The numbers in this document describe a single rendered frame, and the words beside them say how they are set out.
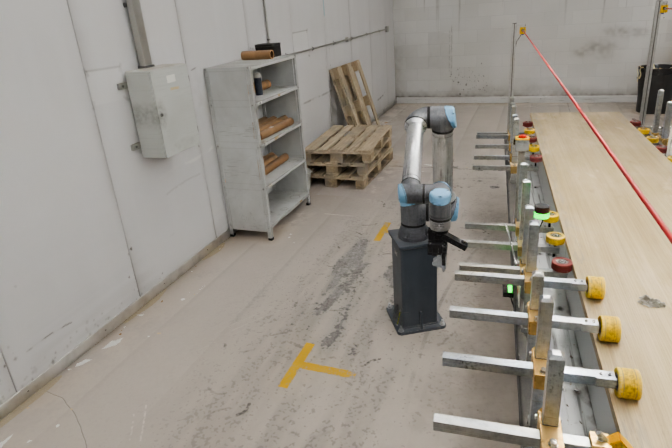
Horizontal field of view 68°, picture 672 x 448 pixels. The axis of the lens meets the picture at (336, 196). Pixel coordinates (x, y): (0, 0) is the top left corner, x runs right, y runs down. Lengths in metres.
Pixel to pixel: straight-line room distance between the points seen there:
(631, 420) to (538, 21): 8.81
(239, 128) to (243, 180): 0.47
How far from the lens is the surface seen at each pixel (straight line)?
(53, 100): 3.37
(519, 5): 9.98
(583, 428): 1.97
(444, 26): 10.12
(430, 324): 3.35
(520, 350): 2.09
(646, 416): 1.64
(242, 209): 4.64
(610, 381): 1.63
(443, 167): 2.82
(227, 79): 4.34
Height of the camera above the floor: 1.96
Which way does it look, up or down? 21 degrees down
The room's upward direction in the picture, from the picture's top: 5 degrees counter-clockwise
